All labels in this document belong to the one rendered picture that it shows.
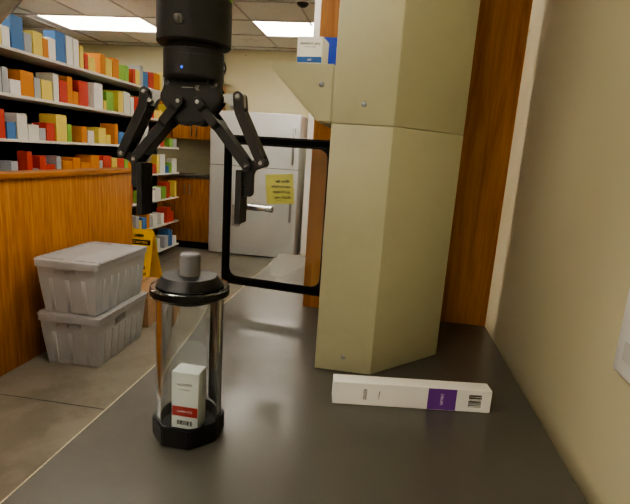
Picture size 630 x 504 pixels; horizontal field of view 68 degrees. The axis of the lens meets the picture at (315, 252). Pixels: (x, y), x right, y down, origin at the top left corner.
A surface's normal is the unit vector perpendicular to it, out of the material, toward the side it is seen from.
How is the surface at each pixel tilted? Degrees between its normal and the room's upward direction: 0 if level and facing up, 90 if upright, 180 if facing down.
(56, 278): 95
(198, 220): 90
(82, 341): 95
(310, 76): 90
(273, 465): 0
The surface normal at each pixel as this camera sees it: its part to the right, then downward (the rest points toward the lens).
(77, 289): -0.15, 0.29
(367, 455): 0.07, -0.98
